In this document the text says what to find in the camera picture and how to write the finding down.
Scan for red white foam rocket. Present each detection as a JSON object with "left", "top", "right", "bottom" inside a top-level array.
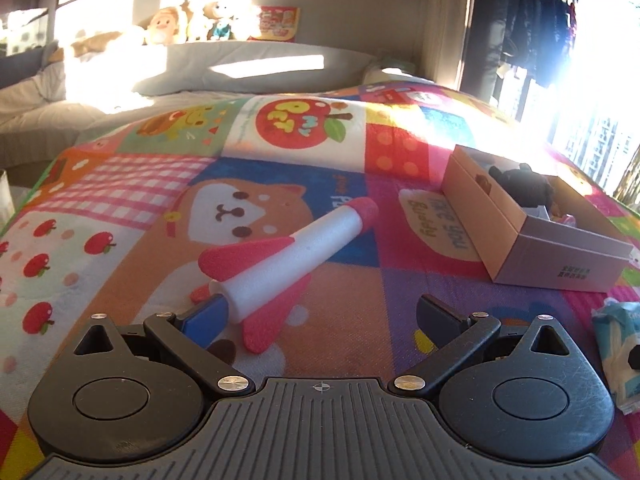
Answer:
[{"left": 191, "top": 197, "right": 378, "bottom": 354}]

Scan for white battery charger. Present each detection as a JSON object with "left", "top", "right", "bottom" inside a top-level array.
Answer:
[{"left": 523, "top": 205, "right": 551, "bottom": 221}]

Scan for black plush toy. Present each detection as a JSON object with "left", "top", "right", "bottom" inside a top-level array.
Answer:
[{"left": 488, "top": 162, "right": 554, "bottom": 208}]

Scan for blue wet wipes pack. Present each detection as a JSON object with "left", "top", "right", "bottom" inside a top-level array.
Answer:
[{"left": 591, "top": 298, "right": 639, "bottom": 415}]

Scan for pink pig figurine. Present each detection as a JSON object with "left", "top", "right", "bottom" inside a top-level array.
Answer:
[{"left": 550, "top": 212, "right": 577, "bottom": 228}]

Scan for colourful cartoon play mat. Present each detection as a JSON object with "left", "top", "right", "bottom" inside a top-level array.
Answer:
[{"left": 0, "top": 79, "right": 640, "bottom": 480}]

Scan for open cardboard box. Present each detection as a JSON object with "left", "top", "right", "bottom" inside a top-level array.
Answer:
[{"left": 442, "top": 145, "right": 634, "bottom": 292}]

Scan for grey sofa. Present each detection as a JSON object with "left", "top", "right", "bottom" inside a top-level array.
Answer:
[{"left": 1, "top": 41, "right": 416, "bottom": 169}]

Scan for yellow duck plush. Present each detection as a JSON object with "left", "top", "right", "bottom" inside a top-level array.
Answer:
[{"left": 145, "top": 6, "right": 188, "bottom": 46}]

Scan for red greeting card box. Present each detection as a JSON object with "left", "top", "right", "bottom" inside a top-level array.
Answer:
[{"left": 250, "top": 6, "right": 300, "bottom": 42}]

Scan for white bear plush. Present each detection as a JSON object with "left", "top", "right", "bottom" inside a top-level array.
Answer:
[{"left": 203, "top": 0, "right": 236, "bottom": 41}]

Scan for hanging dark clothes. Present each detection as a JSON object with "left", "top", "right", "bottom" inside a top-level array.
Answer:
[{"left": 502, "top": 0, "right": 577, "bottom": 88}]

